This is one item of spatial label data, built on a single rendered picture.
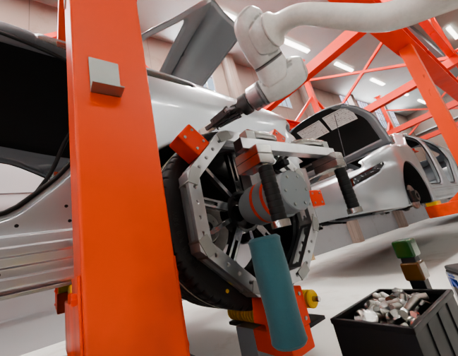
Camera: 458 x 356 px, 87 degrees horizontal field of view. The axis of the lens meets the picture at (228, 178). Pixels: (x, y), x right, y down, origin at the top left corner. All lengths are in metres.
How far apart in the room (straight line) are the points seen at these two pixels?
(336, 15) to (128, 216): 0.68
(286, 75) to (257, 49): 0.12
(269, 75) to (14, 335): 4.56
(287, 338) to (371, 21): 0.77
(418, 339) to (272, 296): 0.29
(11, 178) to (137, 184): 4.60
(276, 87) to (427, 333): 0.69
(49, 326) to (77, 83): 4.34
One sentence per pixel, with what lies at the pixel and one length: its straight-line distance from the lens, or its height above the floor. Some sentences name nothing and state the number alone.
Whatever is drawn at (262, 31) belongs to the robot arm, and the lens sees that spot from 0.82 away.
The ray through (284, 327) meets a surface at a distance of 0.67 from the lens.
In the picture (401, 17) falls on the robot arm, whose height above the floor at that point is 1.13.
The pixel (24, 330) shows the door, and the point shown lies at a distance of 4.77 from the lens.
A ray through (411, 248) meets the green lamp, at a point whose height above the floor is 0.64.
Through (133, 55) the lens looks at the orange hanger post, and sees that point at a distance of 0.71.
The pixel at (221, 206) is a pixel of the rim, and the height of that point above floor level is 0.87.
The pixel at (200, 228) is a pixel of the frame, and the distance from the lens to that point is 0.67.
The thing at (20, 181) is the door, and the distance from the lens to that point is 5.05.
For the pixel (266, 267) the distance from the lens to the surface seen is 0.64.
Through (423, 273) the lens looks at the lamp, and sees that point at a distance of 0.71.
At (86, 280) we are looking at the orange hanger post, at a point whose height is 0.73.
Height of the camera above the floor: 0.73
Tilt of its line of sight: 16 degrees up
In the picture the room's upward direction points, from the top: 13 degrees counter-clockwise
